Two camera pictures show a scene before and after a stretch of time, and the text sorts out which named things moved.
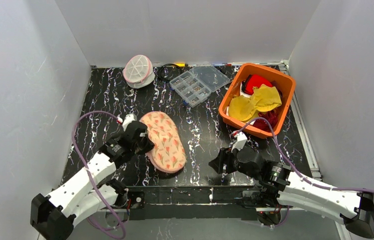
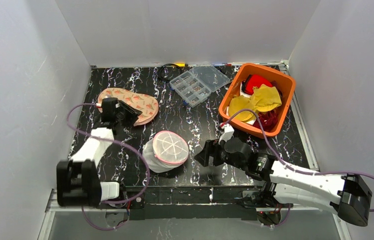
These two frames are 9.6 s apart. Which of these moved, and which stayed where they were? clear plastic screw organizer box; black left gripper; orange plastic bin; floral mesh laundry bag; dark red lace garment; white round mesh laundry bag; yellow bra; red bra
Moved: black left gripper; floral mesh laundry bag; white round mesh laundry bag
Stayed: yellow bra; dark red lace garment; orange plastic bin; red bra; clear plastic screw organizer box
